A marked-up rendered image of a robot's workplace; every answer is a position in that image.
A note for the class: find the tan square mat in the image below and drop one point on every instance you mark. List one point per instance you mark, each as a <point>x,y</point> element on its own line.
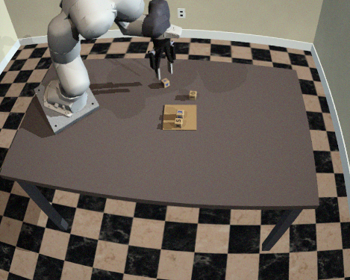
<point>189,121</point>

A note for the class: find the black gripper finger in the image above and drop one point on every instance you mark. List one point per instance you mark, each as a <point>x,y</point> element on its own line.
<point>170,57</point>
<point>154,63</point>

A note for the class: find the wooden letter block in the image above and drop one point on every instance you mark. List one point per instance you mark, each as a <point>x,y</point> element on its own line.
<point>165,82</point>
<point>180,114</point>
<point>178,123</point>
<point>192,95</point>

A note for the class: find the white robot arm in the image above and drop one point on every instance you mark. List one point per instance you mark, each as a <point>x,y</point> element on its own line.
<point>94,18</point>

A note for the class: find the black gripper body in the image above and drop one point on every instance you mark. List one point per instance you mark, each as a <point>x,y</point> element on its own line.
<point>158,44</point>

